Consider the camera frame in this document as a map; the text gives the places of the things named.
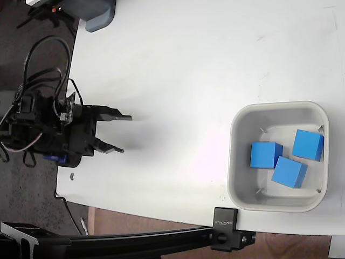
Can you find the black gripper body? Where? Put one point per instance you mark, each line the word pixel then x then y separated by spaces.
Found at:
pixel 82 132

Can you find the blue cube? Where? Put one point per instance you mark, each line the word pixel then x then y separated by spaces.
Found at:
pixel 288 172
pixel 307 144
pixel 262 155

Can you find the black six-joint robot arm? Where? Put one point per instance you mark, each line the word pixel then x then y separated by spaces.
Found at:
pixel 40 126

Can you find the white square bin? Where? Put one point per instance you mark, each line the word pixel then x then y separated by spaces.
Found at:
pixel 269 113

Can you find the small metal nut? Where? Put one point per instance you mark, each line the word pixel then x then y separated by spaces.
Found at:
pixel 72 176

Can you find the brown wooden board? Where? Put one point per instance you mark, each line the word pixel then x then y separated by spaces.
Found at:
pixel 121 221

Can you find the small white stick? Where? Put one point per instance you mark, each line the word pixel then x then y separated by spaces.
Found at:
pixel 84 225

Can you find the gray monitor stand base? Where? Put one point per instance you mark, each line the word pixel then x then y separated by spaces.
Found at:
pixel 97 16

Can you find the black tripod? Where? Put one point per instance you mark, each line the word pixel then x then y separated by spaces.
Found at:
pixel 40 13

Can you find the black table clamp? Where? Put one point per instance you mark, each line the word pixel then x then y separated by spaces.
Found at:
pixel 225 224

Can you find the white panel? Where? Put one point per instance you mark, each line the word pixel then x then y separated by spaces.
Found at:
pixel 337 248

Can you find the black aluminium rail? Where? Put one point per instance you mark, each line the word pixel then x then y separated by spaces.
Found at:
pixel 134 240

